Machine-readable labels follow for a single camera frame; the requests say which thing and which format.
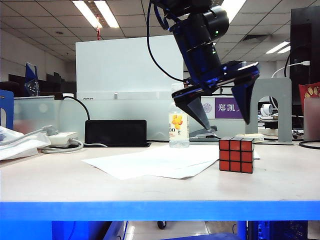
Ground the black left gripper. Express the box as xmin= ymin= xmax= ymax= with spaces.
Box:
xmin=171 ymin=61 xmax=261 ymax=131

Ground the Rubik's cube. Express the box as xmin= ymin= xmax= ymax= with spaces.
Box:
xmin=218 ymin=136 xmax=256 ymax=174

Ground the purple and white name sign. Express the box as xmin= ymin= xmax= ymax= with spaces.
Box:
xmin=198 ymin=96 xmax=246 ymax=120

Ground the grey stapler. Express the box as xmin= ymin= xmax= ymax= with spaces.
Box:
xmin=189 ymin=125 xmax=221 ymax=143

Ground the clear bottle with orange label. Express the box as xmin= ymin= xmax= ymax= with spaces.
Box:
xmin=168 ymin=83 xmax=190 ymax=149

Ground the small white desk fan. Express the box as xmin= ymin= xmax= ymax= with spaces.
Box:
xmin=259 ymin=104 xmax=273 ymax=118

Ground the small white adapter box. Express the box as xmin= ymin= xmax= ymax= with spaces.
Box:
xmin=234 ymin=133 xmax=265 ymax=144

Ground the grey metal bookend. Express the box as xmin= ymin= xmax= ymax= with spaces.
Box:
xmin=244 ymin=77 xmax=293 ymax=146

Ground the red snack bag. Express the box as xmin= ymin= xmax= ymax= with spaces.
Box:
xmin=297 ymin=82 xmax=320 ymax=101

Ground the pink frosted panel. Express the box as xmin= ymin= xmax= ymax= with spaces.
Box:
xmin=302 ymin=97 xmax=320 ymax=141

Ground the frosted glass desk partition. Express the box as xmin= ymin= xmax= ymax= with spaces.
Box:
xmin=13 ymin=96 xmax=246 ymax=142

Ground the black rectangular box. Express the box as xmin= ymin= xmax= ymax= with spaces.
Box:
xmin=84 ymin=120 xmax=148 ymax=148

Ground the white power strip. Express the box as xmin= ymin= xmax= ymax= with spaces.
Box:
xmin=46 ymin=131 xmax=78 ymax=147

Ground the blue crystal trophy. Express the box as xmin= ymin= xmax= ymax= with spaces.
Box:
xmin=24 ymin=62 xmax=40 ymax=98

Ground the plastic bag with papers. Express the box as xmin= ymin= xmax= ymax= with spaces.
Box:
xmin=0 ymin=126 xmax=52 ymax=161

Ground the dark office chair back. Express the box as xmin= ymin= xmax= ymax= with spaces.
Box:
xmin=0 ymin=81 xmax=21 ymax=98

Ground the black flat base plate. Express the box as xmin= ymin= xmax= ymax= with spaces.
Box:
xmin=83 ymin=142 xmax=153 ymax=148

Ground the black cable loop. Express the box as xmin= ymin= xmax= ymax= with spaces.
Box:
xmin=298 ymin=140 xmax=320 ymax=151

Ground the white USB cable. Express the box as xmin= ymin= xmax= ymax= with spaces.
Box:
xmin=271 ymin=61 xmax=311 ymax=80

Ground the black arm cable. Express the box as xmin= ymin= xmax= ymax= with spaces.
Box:
xmin=146 ymin=0 xmax=187 ymax=83

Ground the blue table frame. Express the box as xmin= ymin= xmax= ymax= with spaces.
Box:
xmin=0 ymin=201 xmax=320 ymax=240

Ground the black monitor power cable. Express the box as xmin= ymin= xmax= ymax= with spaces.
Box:
xmin=61 ymin=96 xmax=91 ymax=122

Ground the grey power strip cable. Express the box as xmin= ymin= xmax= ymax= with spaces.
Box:
xmin=39 ymin=138 xmax=85 ymax=155

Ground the grey plug with cable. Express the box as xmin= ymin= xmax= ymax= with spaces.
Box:
xmin=0 ymin=125 xmax=60 ymax=147

